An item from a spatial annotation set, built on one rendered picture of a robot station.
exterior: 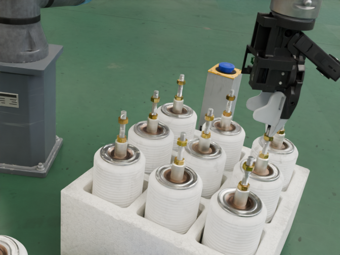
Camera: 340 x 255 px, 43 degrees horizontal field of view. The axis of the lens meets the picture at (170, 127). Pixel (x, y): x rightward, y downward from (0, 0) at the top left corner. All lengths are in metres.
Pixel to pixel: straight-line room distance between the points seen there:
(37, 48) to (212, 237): 0.61
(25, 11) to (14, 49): 0.09
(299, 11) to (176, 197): 0.35
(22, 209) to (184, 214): 0.45
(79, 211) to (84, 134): 0.57
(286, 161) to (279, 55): 0.27
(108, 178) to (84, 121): 0.67
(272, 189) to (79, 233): 0.37
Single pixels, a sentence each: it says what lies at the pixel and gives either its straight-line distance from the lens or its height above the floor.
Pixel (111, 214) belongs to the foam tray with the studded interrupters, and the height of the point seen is 0.18.
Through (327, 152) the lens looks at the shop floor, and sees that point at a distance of 1.52.
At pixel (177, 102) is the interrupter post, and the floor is 0.28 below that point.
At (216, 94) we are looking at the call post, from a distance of 1.09.
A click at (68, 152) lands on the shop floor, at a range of 1.27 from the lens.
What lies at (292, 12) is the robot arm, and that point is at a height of 0.55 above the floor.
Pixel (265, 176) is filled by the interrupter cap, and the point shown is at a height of 0.25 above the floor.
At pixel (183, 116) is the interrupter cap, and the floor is 0.25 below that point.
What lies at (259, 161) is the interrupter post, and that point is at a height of 0.28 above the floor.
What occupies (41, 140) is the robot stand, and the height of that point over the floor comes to 0.09.
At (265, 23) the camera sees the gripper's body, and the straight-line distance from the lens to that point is 0.69.
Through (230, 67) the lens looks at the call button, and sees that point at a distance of 1.08.
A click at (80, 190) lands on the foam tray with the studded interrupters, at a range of 0.83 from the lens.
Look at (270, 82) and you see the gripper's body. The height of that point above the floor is 0.44.
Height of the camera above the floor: 0.68
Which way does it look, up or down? 28 degrees down
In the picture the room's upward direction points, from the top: 8 degrees clockwise
